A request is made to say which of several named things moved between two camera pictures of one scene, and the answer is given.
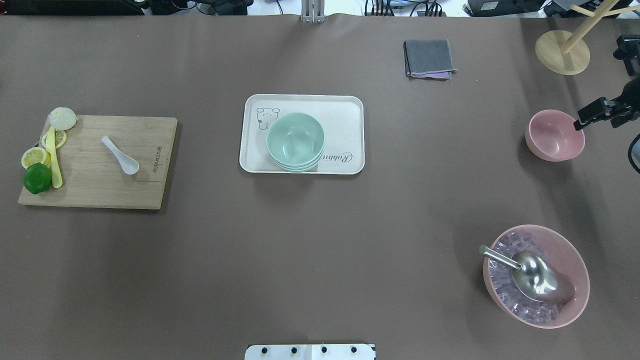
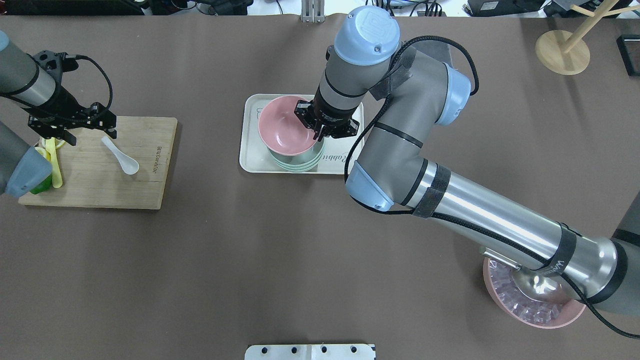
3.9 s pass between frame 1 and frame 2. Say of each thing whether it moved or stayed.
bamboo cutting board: stayed
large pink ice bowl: stayed
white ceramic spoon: stayed
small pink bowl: moved
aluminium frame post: stayed
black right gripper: moved
